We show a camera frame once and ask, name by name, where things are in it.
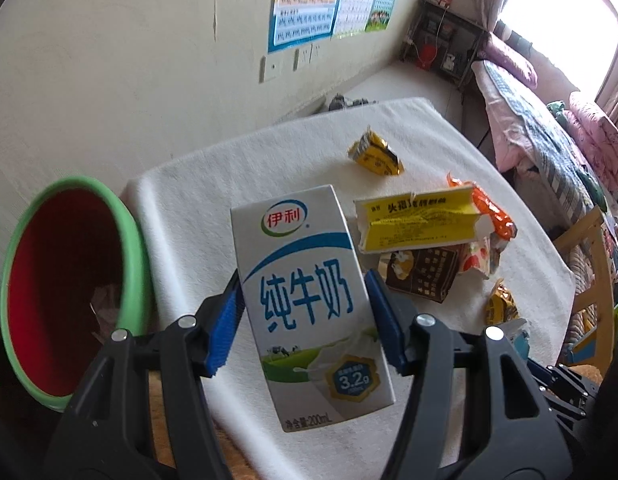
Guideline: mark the crumpled yellow candy wrapper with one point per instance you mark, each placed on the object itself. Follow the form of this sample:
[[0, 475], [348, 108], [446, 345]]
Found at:
[[501, 305]]

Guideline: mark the dark metal shelf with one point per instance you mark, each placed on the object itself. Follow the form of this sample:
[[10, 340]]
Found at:
[[461, 35]]

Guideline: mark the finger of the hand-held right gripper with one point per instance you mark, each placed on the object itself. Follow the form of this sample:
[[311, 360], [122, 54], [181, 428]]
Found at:
[[569, 390]]

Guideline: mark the white table cloth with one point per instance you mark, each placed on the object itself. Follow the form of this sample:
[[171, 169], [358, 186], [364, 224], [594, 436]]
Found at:
[[289, 145]]

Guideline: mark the yellow torn package box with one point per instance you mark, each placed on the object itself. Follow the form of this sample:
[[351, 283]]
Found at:
[[419, 220]]

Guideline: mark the small yellow black wrapper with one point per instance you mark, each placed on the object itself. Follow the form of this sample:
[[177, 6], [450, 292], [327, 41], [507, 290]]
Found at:
[[376, 152]]

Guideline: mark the white blue milk carton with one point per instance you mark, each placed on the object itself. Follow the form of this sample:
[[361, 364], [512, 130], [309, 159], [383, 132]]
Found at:
[[304, 280]]

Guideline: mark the brown snack packet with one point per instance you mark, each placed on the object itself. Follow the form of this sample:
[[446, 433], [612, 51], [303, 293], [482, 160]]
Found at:
[[419, 272]]

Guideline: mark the purple pillow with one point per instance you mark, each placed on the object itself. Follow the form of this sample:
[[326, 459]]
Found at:
[[509, 57]]

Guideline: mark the blue letter wall poster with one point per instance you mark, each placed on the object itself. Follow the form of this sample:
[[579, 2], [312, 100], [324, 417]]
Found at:
[[304, 5]]

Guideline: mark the white wall socket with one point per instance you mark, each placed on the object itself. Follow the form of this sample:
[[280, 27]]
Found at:
[[306, 56]]

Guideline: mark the folded pink quilt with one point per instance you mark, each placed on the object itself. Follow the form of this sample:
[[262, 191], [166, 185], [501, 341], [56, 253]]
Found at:
[[601, 135]]

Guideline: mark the wooden chair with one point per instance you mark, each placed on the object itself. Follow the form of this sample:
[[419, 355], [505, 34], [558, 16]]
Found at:
[[601, 270]]

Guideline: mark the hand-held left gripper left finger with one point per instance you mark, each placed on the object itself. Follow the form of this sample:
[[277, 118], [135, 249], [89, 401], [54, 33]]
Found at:
[[226, 325]]

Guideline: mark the pink bed sheet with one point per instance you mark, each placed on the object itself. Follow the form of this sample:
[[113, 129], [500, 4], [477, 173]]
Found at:
[[504, 125]]

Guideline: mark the orange snack wrapper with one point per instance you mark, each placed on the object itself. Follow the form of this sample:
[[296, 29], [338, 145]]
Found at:
[[496, 215]]

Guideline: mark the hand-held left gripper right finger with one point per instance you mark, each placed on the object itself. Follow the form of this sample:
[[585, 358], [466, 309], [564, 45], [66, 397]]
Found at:
[[386, 325]]

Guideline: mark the teal cloth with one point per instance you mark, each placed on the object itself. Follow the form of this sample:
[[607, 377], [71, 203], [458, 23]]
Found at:
[[557, 108]]

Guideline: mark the bright window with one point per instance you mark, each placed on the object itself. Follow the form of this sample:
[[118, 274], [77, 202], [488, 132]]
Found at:
[[559, 20]]

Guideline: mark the green red trash bin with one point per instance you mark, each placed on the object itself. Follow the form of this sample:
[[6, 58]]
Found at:
[[134, 260]]

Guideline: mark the white wall switch plate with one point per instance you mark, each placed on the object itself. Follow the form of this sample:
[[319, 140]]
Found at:
[[269, 67]]

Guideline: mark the red bucket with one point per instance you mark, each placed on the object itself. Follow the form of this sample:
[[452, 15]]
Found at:
[[425, 55]]

